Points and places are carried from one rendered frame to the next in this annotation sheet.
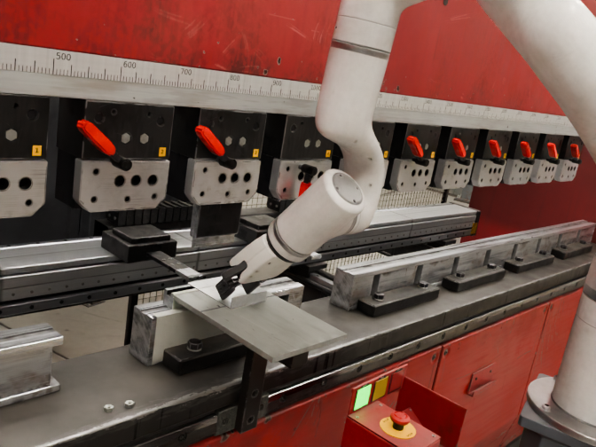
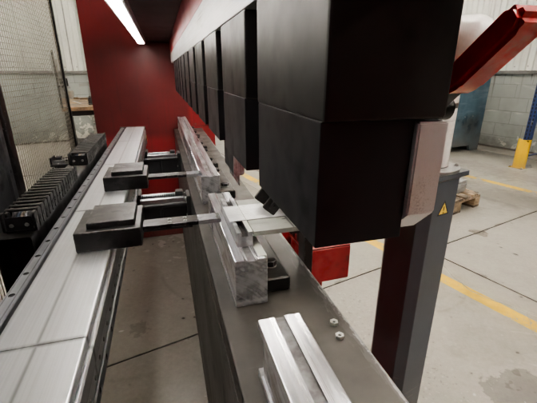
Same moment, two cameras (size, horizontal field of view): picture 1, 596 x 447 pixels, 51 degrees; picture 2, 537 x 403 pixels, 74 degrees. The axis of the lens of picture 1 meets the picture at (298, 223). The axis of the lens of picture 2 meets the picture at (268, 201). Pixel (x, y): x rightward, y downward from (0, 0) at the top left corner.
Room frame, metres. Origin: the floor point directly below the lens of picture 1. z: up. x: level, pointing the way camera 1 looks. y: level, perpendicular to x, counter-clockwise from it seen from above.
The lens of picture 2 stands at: (0.70, 0.70, 1.28)
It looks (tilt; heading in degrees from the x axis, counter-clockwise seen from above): 20 degrees down; 302
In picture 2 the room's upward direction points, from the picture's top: straight up
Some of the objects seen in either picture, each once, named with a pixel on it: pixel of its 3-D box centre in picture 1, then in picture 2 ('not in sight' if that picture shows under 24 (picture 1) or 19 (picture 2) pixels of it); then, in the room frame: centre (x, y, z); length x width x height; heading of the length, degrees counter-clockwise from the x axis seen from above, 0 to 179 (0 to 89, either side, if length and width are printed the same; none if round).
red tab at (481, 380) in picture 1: (483, 379); not in sight; (1.78, -0.65, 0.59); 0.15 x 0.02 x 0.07; 138
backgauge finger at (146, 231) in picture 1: (159, 252); (153, 219); (1.23, 0.28, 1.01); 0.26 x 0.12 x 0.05; 48
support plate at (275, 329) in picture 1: (258, 317); (302, 210); (1.03, 0.04, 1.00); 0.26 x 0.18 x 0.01; 48
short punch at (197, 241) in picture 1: (215, 221); (233, 155); (1.12, 0.15, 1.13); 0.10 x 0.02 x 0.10; 138
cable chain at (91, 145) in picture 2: (322, 199); (89, 146); (1.97, -0.06, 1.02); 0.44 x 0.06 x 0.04; 138
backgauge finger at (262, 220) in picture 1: (279, 237); (155, 173); (1.50, 0.04, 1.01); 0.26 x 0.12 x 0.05; 48
